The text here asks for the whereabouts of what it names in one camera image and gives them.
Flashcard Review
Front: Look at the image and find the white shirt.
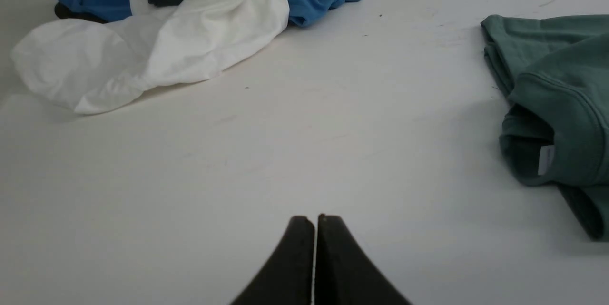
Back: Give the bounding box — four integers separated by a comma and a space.
10, 0, 289, 115

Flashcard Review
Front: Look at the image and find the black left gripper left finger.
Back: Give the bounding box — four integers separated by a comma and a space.
232, 216, 315, 305

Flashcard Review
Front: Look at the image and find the green long sleeve shirt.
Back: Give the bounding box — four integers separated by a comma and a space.
481, 14, 609, 242

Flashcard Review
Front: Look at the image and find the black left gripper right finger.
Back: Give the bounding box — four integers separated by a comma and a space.
314, 214, 410, 305

